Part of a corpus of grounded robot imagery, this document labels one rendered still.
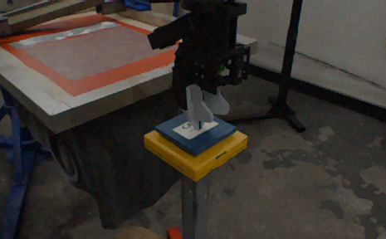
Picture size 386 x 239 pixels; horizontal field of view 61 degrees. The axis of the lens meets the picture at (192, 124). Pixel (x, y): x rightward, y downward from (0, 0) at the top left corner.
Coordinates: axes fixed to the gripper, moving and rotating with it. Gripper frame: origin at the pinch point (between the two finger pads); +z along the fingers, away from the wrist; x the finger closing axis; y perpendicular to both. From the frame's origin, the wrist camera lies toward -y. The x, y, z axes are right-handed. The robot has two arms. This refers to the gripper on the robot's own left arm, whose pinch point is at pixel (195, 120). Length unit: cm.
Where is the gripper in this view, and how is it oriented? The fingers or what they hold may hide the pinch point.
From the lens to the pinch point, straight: 54.7
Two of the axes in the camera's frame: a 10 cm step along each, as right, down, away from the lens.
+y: 7.0, 3.8, -6.1
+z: 0.0, 8.5, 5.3
